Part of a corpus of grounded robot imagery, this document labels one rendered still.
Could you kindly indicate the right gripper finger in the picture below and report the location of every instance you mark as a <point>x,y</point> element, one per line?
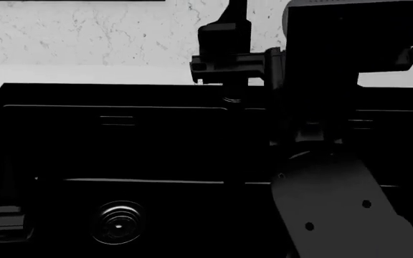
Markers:
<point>215,40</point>

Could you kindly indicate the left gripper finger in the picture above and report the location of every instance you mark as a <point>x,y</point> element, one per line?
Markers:
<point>7,217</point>

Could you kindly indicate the round metal sink drain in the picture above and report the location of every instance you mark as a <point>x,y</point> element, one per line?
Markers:
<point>118,223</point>

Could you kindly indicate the black kitchen sink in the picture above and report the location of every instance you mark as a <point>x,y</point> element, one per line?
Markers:
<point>138,150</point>

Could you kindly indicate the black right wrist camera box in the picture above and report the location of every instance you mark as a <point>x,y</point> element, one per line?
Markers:
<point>353,24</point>

